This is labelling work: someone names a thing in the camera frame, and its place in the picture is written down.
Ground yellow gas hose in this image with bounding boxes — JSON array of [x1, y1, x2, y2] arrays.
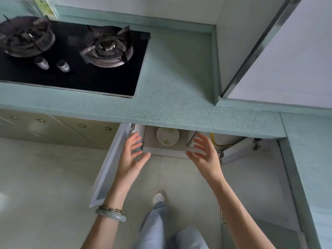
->
[[210, 133, 234, 148]]

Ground black glass gas stove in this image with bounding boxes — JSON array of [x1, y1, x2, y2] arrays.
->
[[0, 19, 151, 98]]

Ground small green yellow box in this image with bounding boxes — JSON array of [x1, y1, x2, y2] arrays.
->
[[32, 0, 61, 20]]

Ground person's white shoe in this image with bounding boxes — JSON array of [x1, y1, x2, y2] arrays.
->
[[152, 189, 166, 206]]

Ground white green leaf plate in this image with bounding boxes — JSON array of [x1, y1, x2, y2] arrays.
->
[[156, 127, 180, 147]]

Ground metal gas burner grate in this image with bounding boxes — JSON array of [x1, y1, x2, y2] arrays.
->
[[79, 25, 134, 68], [0, 15, 56, 58]]

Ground person's left forearm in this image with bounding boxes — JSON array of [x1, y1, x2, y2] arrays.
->
[[81, 181, 130, 249]]

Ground brown beaded bracelet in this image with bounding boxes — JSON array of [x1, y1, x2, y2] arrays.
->
[[98, 204, 125, 215]]

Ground person's right hand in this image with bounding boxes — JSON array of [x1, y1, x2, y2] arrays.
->
[[184, 133, 226, 187]]

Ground person's light blue trousers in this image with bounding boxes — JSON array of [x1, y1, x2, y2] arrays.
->
[[132, 202, 209, 249]]

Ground pale green jade bangle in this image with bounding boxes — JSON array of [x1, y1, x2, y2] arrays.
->
[[95, 209, 127, 223]]

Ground person's right forearm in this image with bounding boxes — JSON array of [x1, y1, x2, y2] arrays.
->
[[209, 176, 277, 249]]

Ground person's left hand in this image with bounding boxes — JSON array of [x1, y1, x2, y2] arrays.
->
[[113, 131, 151, 190]]

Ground silver stove knob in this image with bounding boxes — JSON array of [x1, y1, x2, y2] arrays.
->
[[56, 59, 71, 73], [34, 56, 50, 70]]

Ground green glossy cabinet door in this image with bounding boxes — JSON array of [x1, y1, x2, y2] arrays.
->
[[89, 123, 133, 208], [220, 137, 263, 164]]

